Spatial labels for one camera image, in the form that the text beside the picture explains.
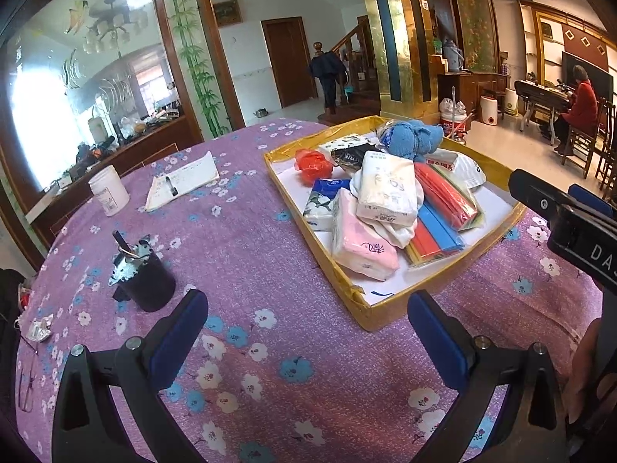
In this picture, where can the brown wooden door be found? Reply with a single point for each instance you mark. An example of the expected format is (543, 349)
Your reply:
(289, 62)

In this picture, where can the large landscape painting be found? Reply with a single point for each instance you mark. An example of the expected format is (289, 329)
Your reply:
(475, 19)

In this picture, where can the white plastic jar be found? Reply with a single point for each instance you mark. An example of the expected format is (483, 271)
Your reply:
(110, 190)

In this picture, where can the red mop bucket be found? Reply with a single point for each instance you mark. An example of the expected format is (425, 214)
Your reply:
(455, 123)

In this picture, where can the wooden cabinet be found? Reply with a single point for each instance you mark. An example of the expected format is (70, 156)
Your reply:
(462, 91)

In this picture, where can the cream tissue pack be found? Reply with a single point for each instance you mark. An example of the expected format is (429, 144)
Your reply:
(385, 188)

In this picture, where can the white plastic bag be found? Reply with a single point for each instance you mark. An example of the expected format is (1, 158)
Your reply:
(470, 171)

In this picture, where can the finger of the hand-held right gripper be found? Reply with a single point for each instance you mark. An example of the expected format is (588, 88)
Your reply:
(535, 195)
(590, 200)

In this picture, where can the small framed wall picture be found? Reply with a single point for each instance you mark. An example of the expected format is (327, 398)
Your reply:
(226, 12)

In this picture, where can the black marker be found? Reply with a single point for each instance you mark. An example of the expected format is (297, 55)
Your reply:
(121, 242)

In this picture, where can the black pen cup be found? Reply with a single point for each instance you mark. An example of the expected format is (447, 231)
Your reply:
(149, 289)

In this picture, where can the wooden staircase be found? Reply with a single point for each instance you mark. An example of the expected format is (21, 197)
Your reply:
(361, 72)

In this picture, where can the black pen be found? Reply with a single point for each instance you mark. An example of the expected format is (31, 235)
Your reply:
(171, 186)

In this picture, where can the yellow cardboard box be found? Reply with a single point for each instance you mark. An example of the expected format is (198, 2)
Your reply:
(289, 183)

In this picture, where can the black television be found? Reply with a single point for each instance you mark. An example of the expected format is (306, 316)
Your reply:
(602, 77)

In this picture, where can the wood framed etched glass panel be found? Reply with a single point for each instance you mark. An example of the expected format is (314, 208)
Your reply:
(96, 82)

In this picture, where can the white floor appliance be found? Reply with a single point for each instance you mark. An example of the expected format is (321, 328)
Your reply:
(512, 102)
(491, 108)

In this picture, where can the white printed tissue pack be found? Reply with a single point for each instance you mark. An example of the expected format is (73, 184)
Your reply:
(318, 210)
(344, 142)

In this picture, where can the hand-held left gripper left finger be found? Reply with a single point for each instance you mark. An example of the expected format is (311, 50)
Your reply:
(178, 337)

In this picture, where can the red yellow green cloth pack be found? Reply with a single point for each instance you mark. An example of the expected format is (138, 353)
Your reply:
(448, 193)

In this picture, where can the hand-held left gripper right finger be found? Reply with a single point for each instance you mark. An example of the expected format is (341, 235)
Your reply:
(436, 342)

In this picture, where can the red plastic bag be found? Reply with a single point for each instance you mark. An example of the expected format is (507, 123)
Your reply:
(313, 166)

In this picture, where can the standing person in dark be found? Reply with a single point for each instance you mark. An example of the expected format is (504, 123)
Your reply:
(325, 65)

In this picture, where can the black snack packet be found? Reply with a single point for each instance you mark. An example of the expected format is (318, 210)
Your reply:
(359, 158)

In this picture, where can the blue thermos jug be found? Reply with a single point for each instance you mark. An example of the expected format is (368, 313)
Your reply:
(454, 55)

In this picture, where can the white red label pack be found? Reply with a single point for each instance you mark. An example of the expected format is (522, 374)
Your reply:
(441, 159)

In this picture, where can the crumpled white wrapper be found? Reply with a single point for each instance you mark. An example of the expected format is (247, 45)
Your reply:
(41, 329)

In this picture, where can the blue tissue pack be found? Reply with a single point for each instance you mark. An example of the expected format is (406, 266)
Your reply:
(330, 188)

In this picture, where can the red blue yellow cloth pack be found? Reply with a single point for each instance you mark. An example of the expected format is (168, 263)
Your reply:
(434, 241)

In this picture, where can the gold blue striped pillar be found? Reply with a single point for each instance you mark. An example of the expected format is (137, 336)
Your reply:
(381, 33)

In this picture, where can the open notebook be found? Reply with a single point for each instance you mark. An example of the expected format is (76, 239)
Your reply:
(188, 178)

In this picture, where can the person's right hand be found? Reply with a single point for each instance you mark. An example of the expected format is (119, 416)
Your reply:
(581, 371)

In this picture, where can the pink tissue pack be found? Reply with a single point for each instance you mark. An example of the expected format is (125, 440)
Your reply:
(361, 241)

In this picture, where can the wooden chair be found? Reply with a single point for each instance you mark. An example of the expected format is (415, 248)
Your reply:
(608, 144)
(585, 149)

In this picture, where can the purple floral tablecloth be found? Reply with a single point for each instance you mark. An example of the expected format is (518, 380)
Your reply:
(250, 270)

